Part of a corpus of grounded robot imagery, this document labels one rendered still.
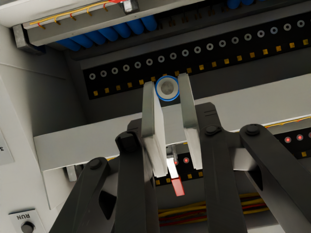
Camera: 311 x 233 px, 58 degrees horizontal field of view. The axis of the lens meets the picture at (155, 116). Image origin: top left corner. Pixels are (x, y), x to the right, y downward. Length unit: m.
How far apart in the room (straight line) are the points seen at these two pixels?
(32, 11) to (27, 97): 0.11
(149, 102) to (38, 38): 0.24
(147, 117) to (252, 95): 0.20
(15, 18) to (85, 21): 0.08
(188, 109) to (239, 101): 0.18
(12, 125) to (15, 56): 0.09
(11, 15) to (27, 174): 0.19
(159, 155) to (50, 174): 0.26
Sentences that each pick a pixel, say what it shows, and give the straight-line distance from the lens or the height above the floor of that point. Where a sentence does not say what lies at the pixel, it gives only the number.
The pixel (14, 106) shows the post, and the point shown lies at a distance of 0.37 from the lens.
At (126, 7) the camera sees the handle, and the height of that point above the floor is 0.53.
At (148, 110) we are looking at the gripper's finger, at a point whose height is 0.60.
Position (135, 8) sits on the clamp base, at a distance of 0.34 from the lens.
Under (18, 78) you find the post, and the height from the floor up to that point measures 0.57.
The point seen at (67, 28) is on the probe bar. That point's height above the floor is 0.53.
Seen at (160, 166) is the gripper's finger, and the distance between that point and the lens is 0.16.
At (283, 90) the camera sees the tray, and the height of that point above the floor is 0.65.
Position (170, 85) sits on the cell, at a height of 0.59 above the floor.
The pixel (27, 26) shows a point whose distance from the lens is 0.39.
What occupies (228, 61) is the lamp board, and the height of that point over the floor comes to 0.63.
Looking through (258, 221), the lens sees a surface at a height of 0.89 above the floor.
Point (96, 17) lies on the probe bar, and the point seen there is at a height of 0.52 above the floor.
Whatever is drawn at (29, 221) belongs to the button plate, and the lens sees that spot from 0.43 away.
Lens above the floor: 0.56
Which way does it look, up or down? 17 degrees up
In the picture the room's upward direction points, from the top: 165 degrees clockwise
